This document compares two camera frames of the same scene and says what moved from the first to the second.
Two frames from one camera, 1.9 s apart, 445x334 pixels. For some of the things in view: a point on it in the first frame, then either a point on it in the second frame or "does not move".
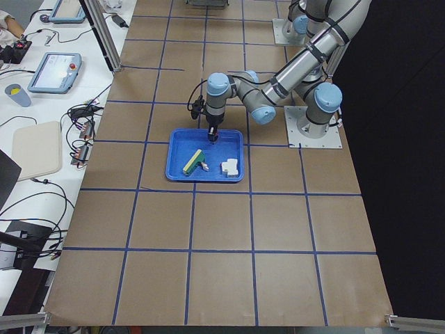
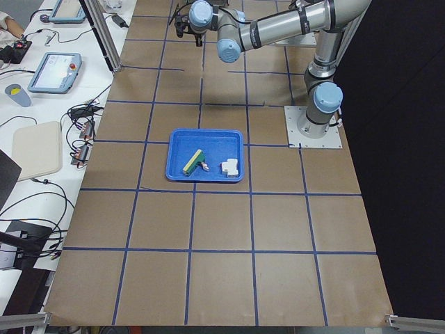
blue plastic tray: (183, 143) does not move
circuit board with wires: (80, 133) does not move
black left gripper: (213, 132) -> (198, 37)
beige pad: (37, 149) does not move
